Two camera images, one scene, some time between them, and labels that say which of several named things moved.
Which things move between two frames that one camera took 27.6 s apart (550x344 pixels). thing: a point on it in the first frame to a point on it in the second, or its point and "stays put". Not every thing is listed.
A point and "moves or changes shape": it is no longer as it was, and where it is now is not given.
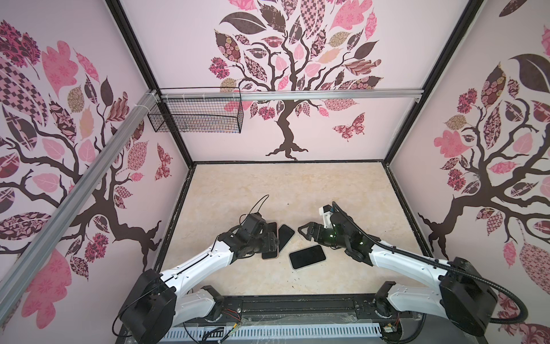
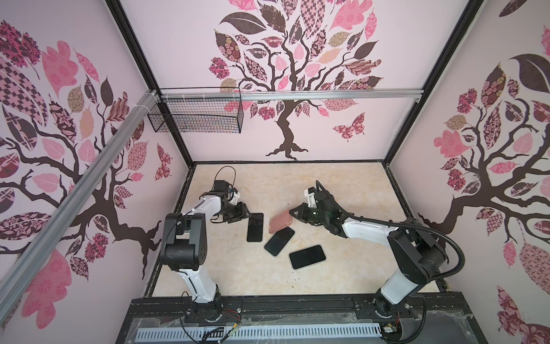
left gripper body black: [266, 244] to [228, 213]
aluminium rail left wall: [11, 282] stays put
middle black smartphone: [284, 235] stays put
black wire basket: [198, 115] stays put
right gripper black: [313, 226] to [301, 216]
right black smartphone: [307, 256] stays put
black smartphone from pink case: [271, 228] moves or changes shape
